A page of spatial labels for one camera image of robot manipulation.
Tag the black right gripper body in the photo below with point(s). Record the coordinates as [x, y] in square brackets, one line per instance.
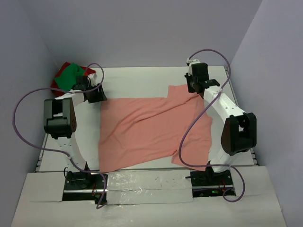
[191, 81]

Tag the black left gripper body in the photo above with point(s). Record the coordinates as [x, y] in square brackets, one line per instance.
[94, 96]

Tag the pink t-shirt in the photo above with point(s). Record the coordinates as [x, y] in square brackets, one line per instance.
[138, 130]

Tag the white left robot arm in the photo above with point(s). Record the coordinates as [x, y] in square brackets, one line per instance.
[60, 118]

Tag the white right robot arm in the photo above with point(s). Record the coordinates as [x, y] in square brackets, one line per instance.
[239, 133]

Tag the red folded t-shirt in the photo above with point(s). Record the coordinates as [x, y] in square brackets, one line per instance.
[58, 88]

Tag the green folded t-shirt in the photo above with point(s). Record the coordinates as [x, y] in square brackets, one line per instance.
[68, 75]

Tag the silver tape patch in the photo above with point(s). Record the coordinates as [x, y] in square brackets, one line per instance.
[149, 187]

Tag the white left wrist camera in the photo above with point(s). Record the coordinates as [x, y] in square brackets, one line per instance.
[92, 78]

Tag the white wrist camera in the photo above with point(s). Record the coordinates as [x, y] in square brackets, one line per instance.
[92, 78]
[189, 61]

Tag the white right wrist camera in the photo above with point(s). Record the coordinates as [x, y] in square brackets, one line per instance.
[189, 61]

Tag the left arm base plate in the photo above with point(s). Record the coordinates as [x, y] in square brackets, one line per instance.
[81, 186]

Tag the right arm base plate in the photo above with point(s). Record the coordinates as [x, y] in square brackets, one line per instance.
[210, 184]

